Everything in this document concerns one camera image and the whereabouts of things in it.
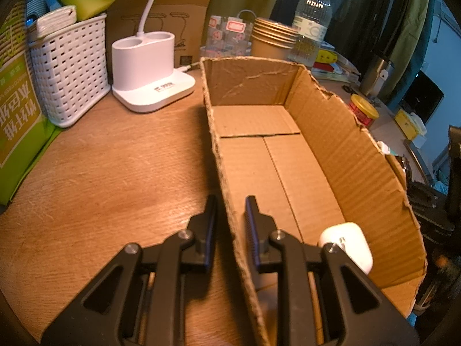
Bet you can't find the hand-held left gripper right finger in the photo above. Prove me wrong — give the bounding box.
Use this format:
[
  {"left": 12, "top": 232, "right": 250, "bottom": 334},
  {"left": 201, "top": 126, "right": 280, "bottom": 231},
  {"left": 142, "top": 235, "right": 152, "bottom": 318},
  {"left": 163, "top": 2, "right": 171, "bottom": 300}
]
[{"left": 245, "top": 195, "right": 420, "bottom": 346}]

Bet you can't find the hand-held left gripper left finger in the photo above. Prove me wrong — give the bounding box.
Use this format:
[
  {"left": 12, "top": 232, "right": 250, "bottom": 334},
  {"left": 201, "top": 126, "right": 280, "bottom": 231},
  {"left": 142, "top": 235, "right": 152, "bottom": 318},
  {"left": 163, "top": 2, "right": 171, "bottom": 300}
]
[{"left": 40, "top": 195, "right": 218, "bottom": 346}]

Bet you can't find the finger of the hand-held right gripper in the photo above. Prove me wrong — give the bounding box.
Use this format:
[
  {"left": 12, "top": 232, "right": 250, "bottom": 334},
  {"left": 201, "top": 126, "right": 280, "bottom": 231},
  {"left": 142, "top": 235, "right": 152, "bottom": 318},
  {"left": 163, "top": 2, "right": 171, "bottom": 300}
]
[{"left": 409, "top": 182, "right": 456, "bottom": 238}]

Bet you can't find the white bottle with green label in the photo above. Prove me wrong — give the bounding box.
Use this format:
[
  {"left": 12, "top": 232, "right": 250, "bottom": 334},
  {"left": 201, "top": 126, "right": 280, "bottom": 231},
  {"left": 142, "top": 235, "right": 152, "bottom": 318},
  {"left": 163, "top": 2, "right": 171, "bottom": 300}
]
[{"left": 376, "top": 140, "right": 397, "bottom": 156}]

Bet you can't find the cardboard box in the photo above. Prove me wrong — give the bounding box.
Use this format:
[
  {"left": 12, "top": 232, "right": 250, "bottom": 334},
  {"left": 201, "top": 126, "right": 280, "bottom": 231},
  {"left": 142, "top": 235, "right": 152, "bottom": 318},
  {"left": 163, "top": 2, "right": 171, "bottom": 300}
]
[{"left": 200, "top": 57, "right": 428, "bottom": 346}]

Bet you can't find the white earbuds case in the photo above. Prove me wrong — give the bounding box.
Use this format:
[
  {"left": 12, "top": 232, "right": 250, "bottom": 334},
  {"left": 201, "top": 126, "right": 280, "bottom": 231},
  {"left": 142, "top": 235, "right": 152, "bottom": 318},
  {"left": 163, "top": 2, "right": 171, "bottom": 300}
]
[{"left": 318, "top": 222, "right": 373, "bottom": 275}]

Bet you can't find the red jar with yellow lid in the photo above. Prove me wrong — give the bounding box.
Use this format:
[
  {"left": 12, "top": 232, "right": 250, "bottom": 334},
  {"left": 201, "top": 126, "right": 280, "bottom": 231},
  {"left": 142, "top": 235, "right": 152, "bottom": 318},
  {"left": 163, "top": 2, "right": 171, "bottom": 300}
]
[{"left": 347, "top": 94, "right": 380, "bottom": 128}]

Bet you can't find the yellow tissue box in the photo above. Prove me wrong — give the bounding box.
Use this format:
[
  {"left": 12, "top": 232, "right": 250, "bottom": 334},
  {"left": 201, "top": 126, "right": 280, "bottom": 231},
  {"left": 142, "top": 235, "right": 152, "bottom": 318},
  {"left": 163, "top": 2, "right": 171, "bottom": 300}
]
[{"left": 394, "top": 110, "right": 427, "bottom": 140}]

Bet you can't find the dark monitor screen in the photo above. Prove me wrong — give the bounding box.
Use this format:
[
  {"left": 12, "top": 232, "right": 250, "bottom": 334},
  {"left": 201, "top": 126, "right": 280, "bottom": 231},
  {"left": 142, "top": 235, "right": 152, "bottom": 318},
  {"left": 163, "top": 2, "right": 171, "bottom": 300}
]
[{"left": 400, "top": 70, "right": 444, "bottom": 125}]

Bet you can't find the stainless steel thermos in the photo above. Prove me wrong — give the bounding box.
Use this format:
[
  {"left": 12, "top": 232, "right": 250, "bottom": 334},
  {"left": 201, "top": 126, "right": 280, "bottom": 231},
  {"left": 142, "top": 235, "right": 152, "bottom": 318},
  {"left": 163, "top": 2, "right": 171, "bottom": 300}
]
[{"left": 360, "top": 55, "right": 394, "bottom": 98}]

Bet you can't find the pile of paper booklets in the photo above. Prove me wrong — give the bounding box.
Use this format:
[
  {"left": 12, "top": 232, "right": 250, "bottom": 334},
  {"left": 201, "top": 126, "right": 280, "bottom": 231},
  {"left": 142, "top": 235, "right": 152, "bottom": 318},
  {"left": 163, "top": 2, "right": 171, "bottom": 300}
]
[{"left": 313, "top": 67, "right": 361, "bottom": 84}]

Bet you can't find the red book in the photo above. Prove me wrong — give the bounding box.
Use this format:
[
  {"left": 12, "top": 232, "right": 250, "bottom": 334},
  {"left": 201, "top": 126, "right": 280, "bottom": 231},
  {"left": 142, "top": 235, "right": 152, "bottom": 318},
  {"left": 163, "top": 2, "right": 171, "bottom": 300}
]
[{"left": 311, "top": 62, "right": 346, "bottom": 74}]

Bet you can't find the olive hanging cloth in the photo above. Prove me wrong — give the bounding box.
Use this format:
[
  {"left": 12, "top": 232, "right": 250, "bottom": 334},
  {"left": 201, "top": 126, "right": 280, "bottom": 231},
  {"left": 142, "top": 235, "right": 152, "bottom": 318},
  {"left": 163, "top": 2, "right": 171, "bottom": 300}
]
[{"left": 337, "top": 0, "right": 433, "bottom": 105}]

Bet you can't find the white desk lamp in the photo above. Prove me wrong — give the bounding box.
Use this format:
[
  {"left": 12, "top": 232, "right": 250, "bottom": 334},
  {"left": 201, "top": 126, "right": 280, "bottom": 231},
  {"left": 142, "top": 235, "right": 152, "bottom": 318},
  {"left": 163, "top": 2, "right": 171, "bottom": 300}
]
[{"left": 111, "top": 0, "right": 197, "bottom": 113}]

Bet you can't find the stack of brown paper cups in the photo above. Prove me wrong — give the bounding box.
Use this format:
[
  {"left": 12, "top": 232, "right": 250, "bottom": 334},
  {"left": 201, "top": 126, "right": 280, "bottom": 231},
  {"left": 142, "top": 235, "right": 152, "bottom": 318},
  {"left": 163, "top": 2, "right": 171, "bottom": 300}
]
[{"left": 250, "top": 17, "right": 299, "bottom": 60}]

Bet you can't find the clear printed plastic cup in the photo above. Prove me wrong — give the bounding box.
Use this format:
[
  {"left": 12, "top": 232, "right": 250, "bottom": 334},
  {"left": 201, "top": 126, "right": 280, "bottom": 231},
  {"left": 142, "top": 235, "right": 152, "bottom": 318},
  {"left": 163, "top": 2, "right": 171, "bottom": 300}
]
[{"left": 199, "top": 9, "right": 254, "bottom": 58}]

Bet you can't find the clear plastic water bottle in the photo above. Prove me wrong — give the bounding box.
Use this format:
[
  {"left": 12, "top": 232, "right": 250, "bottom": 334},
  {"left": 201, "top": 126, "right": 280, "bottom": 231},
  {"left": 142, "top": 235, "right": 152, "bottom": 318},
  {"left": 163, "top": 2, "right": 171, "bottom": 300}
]
[{"left": 287, "top": 0, "right": 334, "bottom": 67}]

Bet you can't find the white woven plastic basket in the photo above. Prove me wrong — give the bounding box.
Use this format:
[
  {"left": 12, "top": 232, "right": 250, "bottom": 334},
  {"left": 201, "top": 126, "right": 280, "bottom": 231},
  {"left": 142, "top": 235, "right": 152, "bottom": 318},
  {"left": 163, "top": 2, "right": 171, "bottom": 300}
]
[{"left": 28, "top": 14, "right": 112, "bottom": 128}]

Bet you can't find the brown printed cardboard sheet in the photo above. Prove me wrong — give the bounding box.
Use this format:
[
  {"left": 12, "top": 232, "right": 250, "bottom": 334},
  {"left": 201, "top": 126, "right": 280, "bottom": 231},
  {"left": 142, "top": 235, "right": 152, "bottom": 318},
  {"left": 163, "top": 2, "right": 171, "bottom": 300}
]
[{"left": 104, "top": 0, "right": 220, "bottom": 69}]

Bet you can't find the green paper goods package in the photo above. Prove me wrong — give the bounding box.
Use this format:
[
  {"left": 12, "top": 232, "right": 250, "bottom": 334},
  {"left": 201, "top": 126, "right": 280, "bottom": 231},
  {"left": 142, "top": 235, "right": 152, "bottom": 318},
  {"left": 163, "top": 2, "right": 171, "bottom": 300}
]
[{"left": 0, "top": 0, "right": 63, "bottom": 206}]

